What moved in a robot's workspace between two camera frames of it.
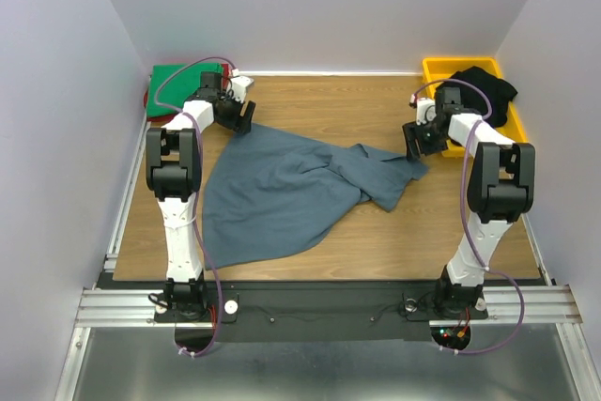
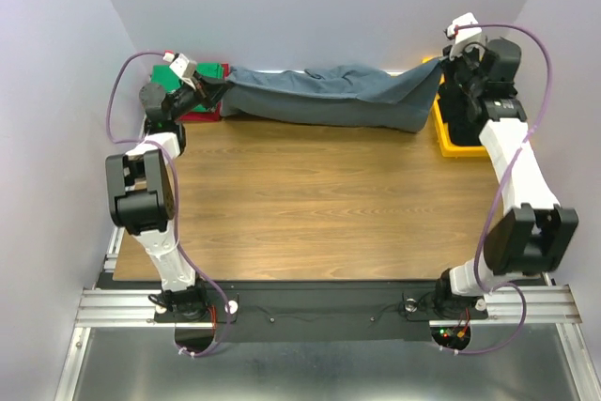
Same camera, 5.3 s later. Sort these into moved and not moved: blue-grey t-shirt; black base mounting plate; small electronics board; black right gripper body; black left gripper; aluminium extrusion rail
Moved: black left gripper; black right gripper body; blue-grey t-shirt
Not moved: small electronics board; black base mounting plate; aluminium extrusion rail
